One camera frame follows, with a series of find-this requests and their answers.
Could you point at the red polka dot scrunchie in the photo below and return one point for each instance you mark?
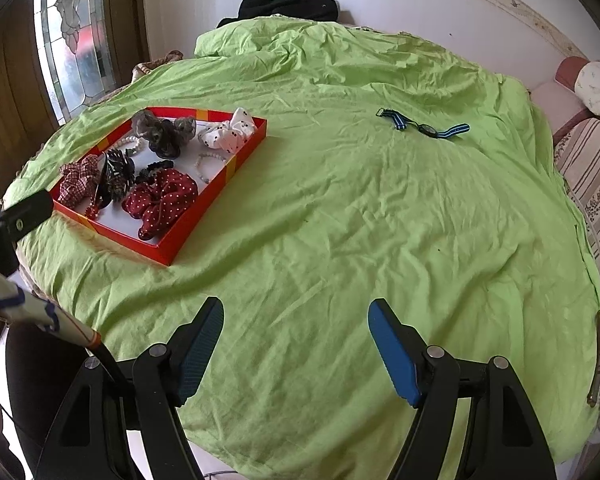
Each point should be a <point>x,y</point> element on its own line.
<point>165,200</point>

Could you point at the white polka dot bow scrunchie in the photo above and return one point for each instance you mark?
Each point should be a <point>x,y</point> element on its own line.
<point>230,132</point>

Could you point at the person's dark trouser leg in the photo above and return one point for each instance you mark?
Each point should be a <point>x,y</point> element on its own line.
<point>35,400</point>

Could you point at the black hair claw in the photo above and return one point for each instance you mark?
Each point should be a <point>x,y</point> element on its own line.
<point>115,170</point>

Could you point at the black claw clip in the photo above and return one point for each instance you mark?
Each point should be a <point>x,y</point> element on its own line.
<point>165,142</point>

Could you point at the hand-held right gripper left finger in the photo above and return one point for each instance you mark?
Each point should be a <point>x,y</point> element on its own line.
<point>200,350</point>

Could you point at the small black hair clip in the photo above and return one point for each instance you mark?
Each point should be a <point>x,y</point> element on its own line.
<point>155,166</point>

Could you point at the grey sheer scrunchie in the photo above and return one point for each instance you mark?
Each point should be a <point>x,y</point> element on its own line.
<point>142,122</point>

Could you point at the green bed sheet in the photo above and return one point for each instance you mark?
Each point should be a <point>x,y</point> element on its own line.
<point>355,240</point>

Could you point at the red plaid scrunchie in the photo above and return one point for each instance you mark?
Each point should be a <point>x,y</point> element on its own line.
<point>80,180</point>

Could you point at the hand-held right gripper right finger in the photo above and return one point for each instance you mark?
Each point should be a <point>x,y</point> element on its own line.
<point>392,355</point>

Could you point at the beige fringed cloth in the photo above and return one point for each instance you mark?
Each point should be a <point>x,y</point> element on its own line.
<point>155,62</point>

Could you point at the red cardboard box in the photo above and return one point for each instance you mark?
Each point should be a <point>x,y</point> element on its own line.
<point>200,215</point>

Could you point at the striped floral sofa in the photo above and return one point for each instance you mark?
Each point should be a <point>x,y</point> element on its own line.
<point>595,170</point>

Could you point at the stained glass window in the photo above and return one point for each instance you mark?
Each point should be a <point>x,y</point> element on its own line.
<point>75,35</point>

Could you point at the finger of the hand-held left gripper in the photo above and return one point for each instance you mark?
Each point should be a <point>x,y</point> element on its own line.
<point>30,215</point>

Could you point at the black cloth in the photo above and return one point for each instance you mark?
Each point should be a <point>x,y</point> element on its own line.
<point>285,5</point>

